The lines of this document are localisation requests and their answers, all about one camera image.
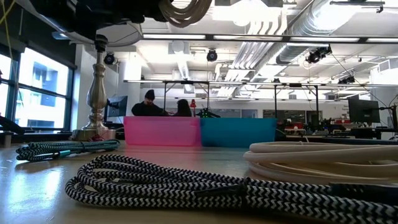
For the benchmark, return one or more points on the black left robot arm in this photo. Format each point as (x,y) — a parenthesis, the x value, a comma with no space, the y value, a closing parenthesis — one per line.
(56,15)

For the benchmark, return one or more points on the silver table lamp white shade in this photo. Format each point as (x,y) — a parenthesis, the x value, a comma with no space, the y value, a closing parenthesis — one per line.
(97,93)

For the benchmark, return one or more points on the small black monitor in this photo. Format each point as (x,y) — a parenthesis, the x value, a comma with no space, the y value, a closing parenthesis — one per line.
(117,106)

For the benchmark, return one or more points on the person with dark cap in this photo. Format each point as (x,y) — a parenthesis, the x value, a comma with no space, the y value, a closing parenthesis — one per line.
(146,109)

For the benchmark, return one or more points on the person with long hair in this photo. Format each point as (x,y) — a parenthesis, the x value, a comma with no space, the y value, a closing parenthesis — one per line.
(183,109)

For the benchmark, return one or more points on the small red desk lamp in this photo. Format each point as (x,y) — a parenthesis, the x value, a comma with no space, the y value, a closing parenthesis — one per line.
(193,104)

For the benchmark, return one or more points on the pink translucent plastic bin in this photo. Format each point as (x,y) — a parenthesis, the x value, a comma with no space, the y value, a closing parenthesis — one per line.
(161,132)

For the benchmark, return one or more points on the dark device with green lights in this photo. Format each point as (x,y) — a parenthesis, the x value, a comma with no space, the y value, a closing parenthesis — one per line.
(206,114)

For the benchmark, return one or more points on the dark diagonal strut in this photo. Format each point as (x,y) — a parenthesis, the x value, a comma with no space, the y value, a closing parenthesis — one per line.
(11,125)

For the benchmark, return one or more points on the overhead beam with light strips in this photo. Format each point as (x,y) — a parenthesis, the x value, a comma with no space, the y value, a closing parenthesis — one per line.
(280,39)

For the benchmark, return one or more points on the blue plastic bin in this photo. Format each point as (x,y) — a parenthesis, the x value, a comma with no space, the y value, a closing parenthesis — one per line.
(237,132)

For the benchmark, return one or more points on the small black ceiling fixture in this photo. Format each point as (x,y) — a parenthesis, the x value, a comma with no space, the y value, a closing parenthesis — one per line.
(346,80)

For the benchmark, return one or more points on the large black monitor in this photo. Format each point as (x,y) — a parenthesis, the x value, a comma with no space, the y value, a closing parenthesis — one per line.
(363,111)

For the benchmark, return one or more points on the black workstation frame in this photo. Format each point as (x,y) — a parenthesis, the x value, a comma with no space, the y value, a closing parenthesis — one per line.
(186,82)
(295,85)

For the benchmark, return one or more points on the small grey post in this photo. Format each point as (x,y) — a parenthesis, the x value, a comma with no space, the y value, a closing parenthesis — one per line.
(7,140)

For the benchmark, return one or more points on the silver ceiling air duct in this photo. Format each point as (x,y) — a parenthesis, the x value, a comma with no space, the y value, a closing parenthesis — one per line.
(311,25)

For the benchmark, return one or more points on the black ceiling camera cluster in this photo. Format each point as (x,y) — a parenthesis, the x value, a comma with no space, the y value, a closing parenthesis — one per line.
(317,55)

